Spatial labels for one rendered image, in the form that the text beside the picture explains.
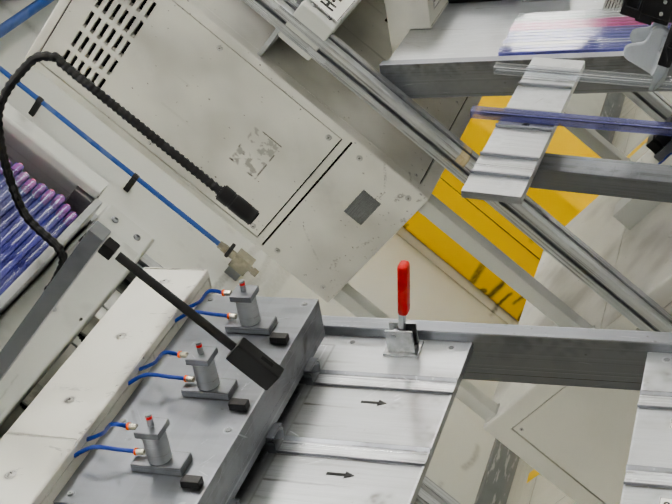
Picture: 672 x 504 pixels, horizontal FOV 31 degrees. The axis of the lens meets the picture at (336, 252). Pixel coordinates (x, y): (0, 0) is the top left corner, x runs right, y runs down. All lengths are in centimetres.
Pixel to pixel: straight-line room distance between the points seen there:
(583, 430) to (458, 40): 76
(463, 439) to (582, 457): 162
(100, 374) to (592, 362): 50
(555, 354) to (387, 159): 91
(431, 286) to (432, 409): 314
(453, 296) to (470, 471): 75
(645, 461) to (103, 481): 48
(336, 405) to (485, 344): 18
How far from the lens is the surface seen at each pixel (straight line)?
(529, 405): 234
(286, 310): 130
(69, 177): 140
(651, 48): 156
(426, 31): 220
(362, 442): 119
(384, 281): 420
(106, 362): 125
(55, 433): 117
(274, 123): 216
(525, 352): 130
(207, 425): 116
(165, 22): 217
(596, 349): 128
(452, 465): 389
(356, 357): 131
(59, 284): 107
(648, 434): 117
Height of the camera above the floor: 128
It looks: 6 degrees down
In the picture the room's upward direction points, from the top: 51 degrees counter-clockwise
